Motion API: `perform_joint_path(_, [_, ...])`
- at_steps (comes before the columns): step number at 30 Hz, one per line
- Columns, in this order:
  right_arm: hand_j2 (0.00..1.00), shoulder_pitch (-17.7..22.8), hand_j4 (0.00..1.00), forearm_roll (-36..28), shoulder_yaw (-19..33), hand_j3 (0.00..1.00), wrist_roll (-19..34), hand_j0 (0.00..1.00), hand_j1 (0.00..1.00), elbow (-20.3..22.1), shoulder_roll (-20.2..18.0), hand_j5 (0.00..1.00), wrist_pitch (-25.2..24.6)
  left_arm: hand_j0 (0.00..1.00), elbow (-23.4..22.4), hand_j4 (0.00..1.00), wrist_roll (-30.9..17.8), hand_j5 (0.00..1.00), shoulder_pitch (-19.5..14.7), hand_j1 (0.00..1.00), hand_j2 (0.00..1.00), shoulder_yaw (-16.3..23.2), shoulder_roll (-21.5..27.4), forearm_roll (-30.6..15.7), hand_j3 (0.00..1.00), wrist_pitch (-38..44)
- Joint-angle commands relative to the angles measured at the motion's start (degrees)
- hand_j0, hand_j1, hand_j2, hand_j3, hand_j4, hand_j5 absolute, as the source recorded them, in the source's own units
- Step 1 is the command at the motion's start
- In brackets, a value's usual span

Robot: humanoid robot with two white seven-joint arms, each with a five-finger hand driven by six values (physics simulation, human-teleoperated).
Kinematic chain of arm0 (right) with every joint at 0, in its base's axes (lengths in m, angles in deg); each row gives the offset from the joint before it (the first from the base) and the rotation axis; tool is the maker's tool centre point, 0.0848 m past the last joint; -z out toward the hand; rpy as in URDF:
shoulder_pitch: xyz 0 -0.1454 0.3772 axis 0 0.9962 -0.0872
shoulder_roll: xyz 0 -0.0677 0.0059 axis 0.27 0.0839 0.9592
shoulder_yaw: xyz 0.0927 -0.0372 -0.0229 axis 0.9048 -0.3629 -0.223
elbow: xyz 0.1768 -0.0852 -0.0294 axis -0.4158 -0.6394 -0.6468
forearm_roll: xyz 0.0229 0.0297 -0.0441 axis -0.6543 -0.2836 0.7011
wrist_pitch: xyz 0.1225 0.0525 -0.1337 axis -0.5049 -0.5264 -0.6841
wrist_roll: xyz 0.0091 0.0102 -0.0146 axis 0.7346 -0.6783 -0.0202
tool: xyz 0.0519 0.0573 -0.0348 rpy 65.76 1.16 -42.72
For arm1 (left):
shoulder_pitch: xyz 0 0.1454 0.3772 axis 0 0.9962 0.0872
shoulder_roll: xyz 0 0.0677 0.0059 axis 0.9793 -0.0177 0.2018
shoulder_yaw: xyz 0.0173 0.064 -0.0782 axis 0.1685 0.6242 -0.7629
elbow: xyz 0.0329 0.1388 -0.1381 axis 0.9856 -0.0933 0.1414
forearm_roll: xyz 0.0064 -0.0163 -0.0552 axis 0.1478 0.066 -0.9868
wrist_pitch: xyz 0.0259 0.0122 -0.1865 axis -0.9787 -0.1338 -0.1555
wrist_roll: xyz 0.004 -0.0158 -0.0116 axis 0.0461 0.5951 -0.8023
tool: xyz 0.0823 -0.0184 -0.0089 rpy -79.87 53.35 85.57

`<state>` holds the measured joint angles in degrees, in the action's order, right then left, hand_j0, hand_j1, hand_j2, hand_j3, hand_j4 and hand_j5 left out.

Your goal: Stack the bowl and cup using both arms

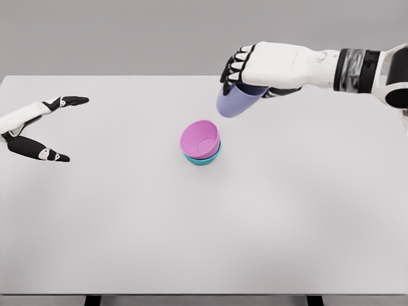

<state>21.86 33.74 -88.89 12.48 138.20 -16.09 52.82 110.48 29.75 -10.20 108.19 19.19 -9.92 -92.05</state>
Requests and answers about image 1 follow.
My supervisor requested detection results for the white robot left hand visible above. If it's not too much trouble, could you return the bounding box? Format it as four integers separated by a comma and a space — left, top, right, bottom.
0, 96, 90, 163

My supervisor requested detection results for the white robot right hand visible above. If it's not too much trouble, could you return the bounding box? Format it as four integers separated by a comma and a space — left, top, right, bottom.
219, 41, 312, 100

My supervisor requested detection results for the pink plastic bowl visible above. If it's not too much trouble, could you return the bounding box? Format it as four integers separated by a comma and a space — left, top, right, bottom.
179, 119, 221, 160

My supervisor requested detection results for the lavender plastic cup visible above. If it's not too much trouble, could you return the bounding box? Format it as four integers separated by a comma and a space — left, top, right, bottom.
215, 82, 269, 119

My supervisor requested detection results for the teal plastic bowl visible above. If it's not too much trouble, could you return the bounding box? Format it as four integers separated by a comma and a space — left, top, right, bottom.
182, 142, 222, 167

